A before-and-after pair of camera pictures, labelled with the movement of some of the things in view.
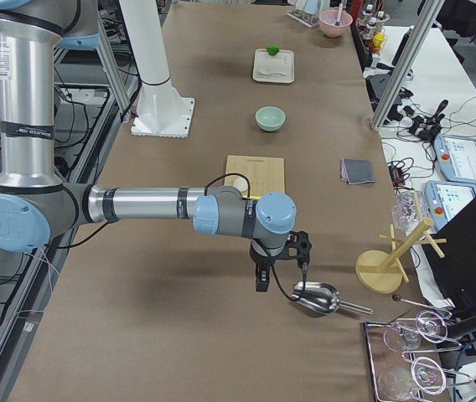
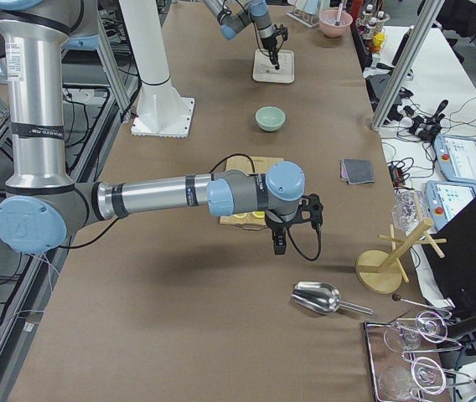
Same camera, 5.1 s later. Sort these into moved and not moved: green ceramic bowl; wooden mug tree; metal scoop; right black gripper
Moved: right black gripper
Not moved: metal scoop; green ceramic bowl; wooden mug tree
